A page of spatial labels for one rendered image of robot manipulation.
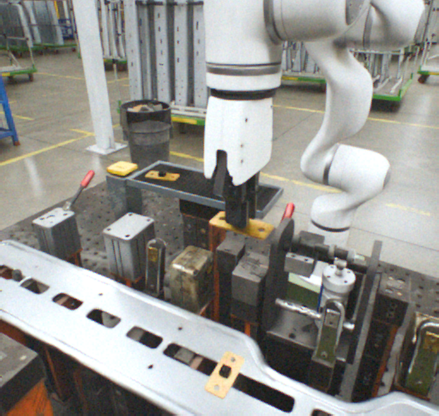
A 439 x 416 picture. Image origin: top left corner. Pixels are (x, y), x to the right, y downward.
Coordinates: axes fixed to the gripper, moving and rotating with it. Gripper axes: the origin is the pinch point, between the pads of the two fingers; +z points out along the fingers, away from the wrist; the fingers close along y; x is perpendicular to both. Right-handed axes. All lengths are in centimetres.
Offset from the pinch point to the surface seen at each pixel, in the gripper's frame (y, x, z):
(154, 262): -8.9, -25.0, 24.3
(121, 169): -27, -50, 14
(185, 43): -382, -279, 13
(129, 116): -200, -216, 60
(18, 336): 6, -62, 53
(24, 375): 20.1, -29.4, 29.8
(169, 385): 8.9, -8.1, 31.3
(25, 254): -1, -61, 30
